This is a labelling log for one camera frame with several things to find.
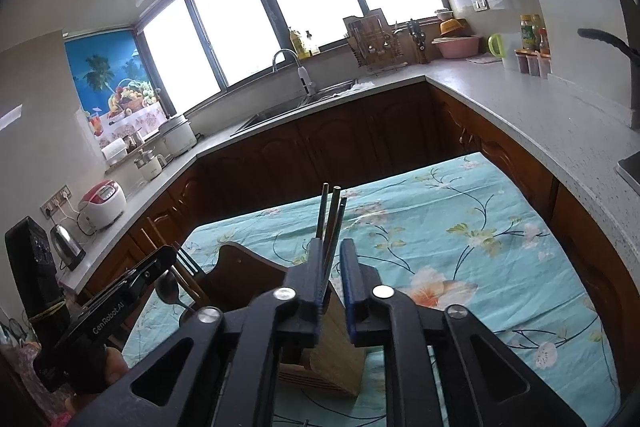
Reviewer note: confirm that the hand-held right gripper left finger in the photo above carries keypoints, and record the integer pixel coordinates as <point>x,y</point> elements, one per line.
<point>319,287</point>

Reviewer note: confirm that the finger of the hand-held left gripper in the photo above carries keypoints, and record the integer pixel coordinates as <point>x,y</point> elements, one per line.
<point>150,269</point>

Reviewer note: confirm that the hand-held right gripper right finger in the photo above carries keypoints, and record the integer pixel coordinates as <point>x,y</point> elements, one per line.
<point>351,302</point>

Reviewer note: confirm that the steel spoon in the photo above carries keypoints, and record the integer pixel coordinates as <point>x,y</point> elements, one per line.
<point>170,292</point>

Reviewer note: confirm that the steel fork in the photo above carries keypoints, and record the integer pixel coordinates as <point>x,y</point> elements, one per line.
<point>189,263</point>

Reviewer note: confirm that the brown wooden chopstick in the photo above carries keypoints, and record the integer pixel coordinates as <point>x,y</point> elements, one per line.
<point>192,289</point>

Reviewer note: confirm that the wooden utensil holder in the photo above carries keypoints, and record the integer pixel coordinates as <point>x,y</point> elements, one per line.
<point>250,267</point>

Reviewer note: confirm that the person's left hand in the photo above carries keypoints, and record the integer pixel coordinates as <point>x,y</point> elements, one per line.
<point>116,367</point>

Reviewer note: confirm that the red and white rice cooker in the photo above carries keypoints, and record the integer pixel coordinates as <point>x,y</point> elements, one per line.
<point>102,207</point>

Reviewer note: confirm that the steel electric kettle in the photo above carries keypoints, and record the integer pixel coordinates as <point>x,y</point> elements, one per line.
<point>67,247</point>

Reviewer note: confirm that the black tower appliance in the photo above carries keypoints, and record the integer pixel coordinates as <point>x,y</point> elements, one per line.
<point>30,267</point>

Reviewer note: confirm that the small white kettle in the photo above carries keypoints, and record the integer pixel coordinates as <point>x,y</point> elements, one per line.
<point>150,167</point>

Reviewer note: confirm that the teal floral tablecloth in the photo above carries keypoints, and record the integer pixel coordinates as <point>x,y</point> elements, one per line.
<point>450,232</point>

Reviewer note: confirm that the paper towel roll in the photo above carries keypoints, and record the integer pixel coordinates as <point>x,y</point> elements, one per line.
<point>114,151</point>

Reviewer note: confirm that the large white rice cooker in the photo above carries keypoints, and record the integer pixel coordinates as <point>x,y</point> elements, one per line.
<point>177,136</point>

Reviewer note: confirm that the steel kitchen sink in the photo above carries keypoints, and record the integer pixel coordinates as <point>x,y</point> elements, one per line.
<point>280,109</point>

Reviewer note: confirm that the fruit print roller blind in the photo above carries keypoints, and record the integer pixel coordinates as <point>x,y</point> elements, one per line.
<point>105,77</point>

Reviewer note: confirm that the curved steel faucet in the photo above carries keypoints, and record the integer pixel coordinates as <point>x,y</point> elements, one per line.
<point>306,79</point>

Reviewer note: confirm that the yellow oil bottle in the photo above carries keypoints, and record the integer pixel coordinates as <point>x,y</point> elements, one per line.
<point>299,44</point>

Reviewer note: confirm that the large kitchen window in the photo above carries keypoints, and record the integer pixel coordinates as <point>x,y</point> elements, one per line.
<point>230,22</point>

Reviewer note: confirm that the wooden knife block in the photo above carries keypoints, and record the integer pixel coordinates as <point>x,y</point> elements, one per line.
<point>419,44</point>

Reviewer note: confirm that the pink plastic basin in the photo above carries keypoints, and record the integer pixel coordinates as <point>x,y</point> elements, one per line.
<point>457,48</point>

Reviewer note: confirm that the yellow bowl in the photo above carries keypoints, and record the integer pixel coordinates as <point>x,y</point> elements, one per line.
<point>452,28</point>

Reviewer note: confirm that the clear spice jar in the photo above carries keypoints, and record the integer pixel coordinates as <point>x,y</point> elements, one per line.
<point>533,64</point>
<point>544,66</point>
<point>521,63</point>

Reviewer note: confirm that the white bowl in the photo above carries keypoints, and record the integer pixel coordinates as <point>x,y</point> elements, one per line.
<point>444,15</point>

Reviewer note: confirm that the steel stove top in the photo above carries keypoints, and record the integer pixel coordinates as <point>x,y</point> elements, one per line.
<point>631,172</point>

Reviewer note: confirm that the seasoning bottles and jars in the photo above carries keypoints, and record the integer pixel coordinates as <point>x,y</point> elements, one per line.
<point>529,32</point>

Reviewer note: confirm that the red cap sauce bottle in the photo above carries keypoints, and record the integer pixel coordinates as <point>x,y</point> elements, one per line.
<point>544,42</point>

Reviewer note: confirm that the dark range hood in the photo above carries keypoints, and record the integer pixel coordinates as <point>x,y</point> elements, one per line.
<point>631,57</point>

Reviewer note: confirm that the wall power socket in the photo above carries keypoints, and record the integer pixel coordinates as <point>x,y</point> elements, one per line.
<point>55,202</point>

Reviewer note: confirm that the white wall switch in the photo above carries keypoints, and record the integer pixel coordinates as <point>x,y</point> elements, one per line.
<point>481,3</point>

